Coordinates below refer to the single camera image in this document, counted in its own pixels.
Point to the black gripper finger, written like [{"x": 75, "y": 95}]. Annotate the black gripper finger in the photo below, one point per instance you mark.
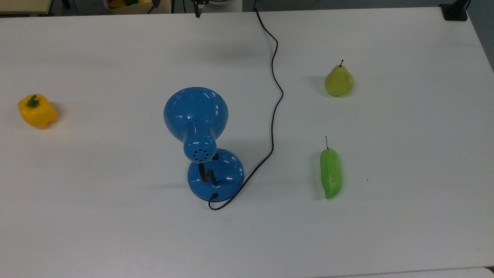
[{"x": 197, "y": 11}]

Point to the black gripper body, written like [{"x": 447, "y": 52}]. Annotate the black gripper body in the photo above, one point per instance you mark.
[{"x": 200, "y": 1}]

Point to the blue desk lamp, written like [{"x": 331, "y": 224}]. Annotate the blue desk lamp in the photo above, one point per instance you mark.
[{"x": 195, "y": 108}]

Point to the box with toy fruits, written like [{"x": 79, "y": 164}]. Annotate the box with toy fruits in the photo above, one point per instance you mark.
[{"x": 131, "y": 4}]

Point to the yellow-green pear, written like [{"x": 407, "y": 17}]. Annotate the yellow-green pear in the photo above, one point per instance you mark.
[{"x": 339, "y": 82}]

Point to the beige side table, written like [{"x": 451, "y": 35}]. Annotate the beige side table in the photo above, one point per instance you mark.
[{"x": 23, "y": 5}]

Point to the yellow bell pepper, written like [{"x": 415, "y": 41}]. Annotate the yellow bell pepper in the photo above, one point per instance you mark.
[{"x": 37, "y": 112}]

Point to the green chili pepper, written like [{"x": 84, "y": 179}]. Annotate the green chili pepper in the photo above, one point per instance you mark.
[{"x": 330, "y": 173}]

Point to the black table clamp mount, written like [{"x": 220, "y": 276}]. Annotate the black table clamp mount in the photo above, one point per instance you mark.
[{"x": 454, "y": 11}]

